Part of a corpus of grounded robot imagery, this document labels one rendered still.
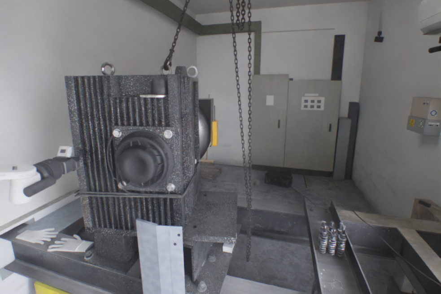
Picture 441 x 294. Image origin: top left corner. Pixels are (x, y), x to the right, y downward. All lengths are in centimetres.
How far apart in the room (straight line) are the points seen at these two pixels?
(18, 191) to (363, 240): 197
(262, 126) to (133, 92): 309
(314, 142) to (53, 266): 358
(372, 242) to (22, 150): 249
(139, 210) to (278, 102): 314
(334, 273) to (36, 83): 214
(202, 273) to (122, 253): 42
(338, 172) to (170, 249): 359
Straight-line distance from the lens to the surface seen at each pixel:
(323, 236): 139
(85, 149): 116
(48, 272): 193
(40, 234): 183
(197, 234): 110
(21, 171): 94
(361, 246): 203
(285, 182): 365
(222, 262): 131
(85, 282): 173
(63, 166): 105
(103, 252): 145
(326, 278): 134
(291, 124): 390
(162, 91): 92
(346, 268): 143
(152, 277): 108
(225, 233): 110
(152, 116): 96
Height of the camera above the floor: 156
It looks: 11 degrees down
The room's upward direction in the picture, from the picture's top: straight up
